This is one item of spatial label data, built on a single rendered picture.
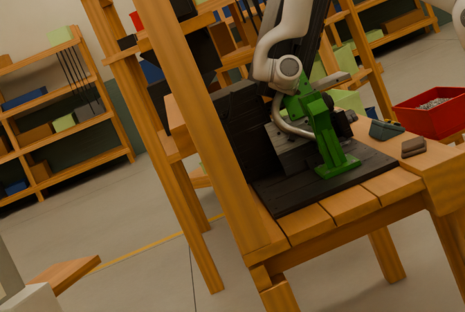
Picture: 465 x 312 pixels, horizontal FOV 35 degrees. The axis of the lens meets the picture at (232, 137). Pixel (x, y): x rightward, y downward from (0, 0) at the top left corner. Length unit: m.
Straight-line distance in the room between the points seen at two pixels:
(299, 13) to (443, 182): 0.67
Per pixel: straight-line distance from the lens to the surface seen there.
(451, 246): 3.18
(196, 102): 2.00
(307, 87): 2.68
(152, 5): 1.99
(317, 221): 2.11
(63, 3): 11.69
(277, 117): 2.62
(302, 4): 2.31
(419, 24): 11.57
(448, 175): 2.18
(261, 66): 2.36
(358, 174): 2.33
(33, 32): 11.75
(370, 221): 2.22
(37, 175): 11.40
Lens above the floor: 1.52
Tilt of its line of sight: 9 degrees down
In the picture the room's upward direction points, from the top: 23 degrees counter-clockwise
